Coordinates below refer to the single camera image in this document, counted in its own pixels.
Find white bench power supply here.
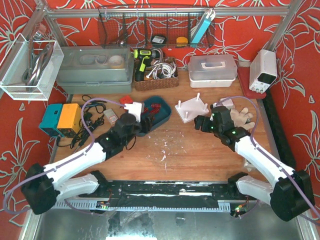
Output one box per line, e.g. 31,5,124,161
249,49,278,94

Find grey plastic storage box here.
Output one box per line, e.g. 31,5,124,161
56,46,134,95

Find red cube box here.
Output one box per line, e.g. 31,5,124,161
119,95,133,105

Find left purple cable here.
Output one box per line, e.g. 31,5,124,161
2,97,128,216

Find red spring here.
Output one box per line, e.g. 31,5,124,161
149,108,160,115
151,103,161,109

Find grey coiled cable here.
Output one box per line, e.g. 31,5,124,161
21,37,54,92

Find white cube charger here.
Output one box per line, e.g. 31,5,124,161
219,97,234,108

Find blue white book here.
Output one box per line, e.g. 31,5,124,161
190,8,216,48

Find teal power supply box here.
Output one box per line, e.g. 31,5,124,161
38,103,64,137

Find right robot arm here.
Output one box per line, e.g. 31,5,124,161
194,105,315,222

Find white clear lidded toolbox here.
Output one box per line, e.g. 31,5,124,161
188,54,238,88

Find green yellow cordless drill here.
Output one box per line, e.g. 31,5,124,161
133,48,160,82

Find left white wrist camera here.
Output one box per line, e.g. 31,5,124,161
124,101,145,123

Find white coiled cable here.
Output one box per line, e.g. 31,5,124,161
146,62,177,80

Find beige work glove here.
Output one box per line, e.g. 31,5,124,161
230,107,255,131

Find purple cable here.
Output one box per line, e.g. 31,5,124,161
2,97,128,216
219,96,320,225

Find yellow tape measure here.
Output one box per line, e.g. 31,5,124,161
176,36,189,48

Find clear acrylic bin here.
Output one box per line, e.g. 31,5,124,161
0,34,64,101

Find black wire wall basket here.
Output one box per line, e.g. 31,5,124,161
97,3,215,48

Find woven brown basket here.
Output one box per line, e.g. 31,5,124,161
133,69,179,91

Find black tangled cables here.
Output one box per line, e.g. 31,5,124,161
56,94,108,150

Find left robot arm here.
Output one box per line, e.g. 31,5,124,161
21,112,154,215

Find white four-peg base plate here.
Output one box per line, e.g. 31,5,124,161
174,92,209,124

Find red mat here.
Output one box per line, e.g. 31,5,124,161
237,66,267,100

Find teal plastic tray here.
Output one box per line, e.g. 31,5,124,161
137,96,172,137

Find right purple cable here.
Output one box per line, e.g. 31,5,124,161
219,96,320,225

